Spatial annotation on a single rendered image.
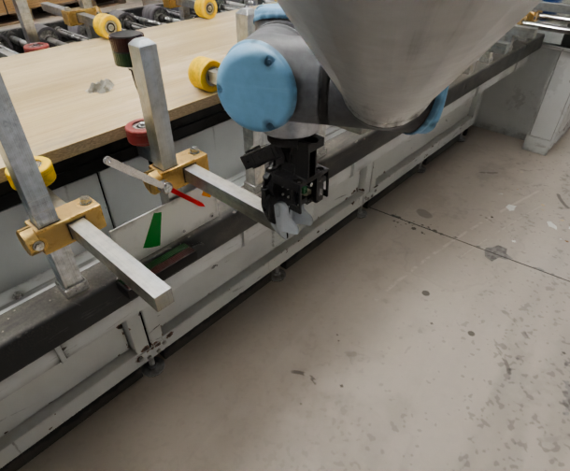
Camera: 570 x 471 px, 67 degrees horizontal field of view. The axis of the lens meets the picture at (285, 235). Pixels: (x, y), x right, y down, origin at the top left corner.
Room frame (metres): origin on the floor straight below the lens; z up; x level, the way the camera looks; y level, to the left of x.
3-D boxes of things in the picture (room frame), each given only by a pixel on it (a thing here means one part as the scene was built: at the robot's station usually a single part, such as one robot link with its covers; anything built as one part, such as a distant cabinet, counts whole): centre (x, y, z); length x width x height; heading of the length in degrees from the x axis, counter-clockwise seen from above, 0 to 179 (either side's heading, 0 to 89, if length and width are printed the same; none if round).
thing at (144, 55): (0.78, 0.25, 0.87); 0.04 x 0.04 x 0.48; 48
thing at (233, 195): (0.77, 0.17, 0.84); 0.43 x 0.03 x 0.04; 48
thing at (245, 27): (0.97, 0.08, 0.89); 0.04 x 0.04 x 0.48; 48
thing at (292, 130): (0.61, -0.01, 1.05); 0.10 x 0.09 x 0.05; 137
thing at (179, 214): (0.74, 0.25, 0.75); 0.26 x 0.01 x 0.10; 138
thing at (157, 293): (0.58, 0.34, 0.84); 0.44 x 0.03 x 0.04; 48
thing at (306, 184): (0.60, -0.01, 0.97); 0.09 x 0.08 x 0.12; 47
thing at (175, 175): (0.80, 0.23, 0.85); 0.14 x 0.06 x 0.05; 138
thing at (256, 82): (0.49, 0.01, 1.14); 0.12 x 0.12 x 0.09; 76
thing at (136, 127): (0.90, 0.31, 0.85); 0.08 x 0.08 x 0.11
